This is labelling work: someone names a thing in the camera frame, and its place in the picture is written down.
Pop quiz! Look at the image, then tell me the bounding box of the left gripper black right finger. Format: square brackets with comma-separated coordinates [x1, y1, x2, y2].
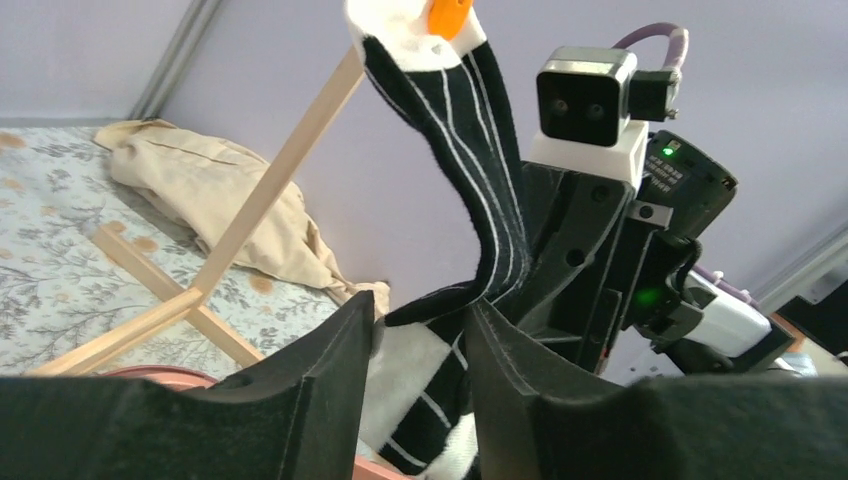
[465, 302, 847, 479]

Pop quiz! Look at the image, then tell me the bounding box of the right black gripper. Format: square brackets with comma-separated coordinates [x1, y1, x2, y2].
[503, 163, 663, 373]

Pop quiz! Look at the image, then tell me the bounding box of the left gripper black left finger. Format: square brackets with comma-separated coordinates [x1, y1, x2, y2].
[1, 292, 374, 479]

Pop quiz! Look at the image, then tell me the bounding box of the black white striped sock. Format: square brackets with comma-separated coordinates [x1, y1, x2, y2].
[344, 0, 535, 480]

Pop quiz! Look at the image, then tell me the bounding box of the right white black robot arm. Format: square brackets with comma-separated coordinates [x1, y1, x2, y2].
[505, 121, 791, 375]

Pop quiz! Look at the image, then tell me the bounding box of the pink plastic laundry basket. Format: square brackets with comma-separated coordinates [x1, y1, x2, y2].
[101, 366, 407, 480]

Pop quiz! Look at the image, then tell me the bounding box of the wooden clothes rack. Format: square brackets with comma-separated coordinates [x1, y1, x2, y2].
[26, 46, 369, 379]

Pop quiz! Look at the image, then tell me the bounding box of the beige cloth pile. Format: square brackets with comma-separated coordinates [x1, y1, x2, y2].
[93, 120, 390, 316]

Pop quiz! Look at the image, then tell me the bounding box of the yellow orange clothes peg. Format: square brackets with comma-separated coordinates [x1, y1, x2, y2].
[427, 0, 474, 40]

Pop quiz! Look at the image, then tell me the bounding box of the floral patterned floor mat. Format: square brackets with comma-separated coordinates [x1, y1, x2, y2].
[1, 127, 336, 378]

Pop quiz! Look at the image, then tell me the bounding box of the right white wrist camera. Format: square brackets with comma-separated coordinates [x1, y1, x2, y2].
[526, 44, 688, 189]

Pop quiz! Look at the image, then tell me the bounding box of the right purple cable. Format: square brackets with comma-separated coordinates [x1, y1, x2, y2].
[612, 21, 690, 71]

